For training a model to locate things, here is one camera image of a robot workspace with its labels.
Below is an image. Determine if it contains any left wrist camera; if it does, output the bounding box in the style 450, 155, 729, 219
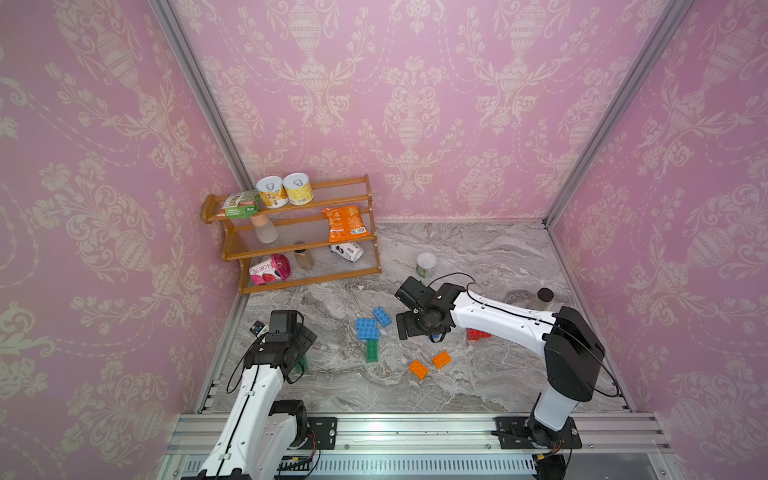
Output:
249, 320, 268, 338

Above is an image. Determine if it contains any orange lego brick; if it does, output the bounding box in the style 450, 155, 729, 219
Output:
432, 351, 452, 369
409, 360, 429, 380

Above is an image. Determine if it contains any orange lego brick right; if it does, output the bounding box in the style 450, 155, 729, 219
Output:
432, 351, 452, 369

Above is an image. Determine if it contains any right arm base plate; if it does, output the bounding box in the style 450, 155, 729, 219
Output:
491, 416, 583, 451

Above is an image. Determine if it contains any wooden three-tier shelf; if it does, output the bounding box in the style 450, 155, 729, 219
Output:
200, 174, 382, 295

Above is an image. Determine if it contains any red lego brick front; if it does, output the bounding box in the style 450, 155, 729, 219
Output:
466, 329, 492, 341

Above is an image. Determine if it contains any orange-label white can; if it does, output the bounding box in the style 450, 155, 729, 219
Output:
256, 176, 289, 209

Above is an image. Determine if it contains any orange chips bag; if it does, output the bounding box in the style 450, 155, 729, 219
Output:
322, 205, 369, 243

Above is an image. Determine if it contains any orange lego brick front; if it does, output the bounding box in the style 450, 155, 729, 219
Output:
409, 360, 429, 380

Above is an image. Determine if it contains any small green white-lid cup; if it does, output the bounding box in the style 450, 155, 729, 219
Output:
416, 252, 437, 278

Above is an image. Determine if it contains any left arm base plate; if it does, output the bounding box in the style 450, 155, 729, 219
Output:
301, 416, 338, 451

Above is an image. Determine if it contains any green snack packet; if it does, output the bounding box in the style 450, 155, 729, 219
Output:
216, 190, 260, 219

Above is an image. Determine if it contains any aluminium mounting rail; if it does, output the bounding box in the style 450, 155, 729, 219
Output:
158, 412, 683, 479

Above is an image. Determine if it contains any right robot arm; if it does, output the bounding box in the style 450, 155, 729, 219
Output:
395, 277, 605, 450

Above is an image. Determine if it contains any white blueberry yogurt bottle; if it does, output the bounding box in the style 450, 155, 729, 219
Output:
329, 242, 365, 263

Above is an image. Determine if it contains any yellow-label white can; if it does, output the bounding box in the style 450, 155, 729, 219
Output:
283, 172, 314, 206

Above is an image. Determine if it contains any green lego brick middle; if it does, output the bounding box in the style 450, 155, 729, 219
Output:
366, 339, 379, 363

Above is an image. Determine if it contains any pink strawberry drink cup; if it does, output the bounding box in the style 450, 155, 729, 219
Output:
248, 254, 291, 286

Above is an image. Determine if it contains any black-lid grey jar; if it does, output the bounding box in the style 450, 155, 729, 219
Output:
528, 288, 554, 311

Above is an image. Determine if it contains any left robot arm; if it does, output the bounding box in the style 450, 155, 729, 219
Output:
196, 310, 316, 479

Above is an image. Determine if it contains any light blue large lego brick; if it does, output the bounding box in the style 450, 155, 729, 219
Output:
355, 318, 380, 341

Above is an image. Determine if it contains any brown spice jar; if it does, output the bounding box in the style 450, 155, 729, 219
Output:
294, 249, 315, 270

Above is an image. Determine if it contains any light blue small lego brick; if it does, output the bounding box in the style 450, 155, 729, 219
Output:
372, 307, 392, 328

